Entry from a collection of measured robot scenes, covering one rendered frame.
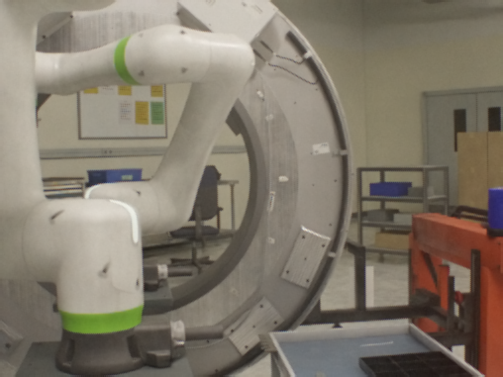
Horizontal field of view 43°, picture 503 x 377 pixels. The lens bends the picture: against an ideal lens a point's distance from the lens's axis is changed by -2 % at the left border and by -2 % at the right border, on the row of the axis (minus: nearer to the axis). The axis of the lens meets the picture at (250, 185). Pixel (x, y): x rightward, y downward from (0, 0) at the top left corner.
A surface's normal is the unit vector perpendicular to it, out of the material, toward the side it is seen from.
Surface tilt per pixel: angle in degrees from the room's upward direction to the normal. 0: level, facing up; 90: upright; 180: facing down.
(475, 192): 90
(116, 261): 90
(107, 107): 90
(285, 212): 90
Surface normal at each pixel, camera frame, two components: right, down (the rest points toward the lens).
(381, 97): -0.69, 0.06
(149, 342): 0.17, -0.11
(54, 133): 0.72, 0.02
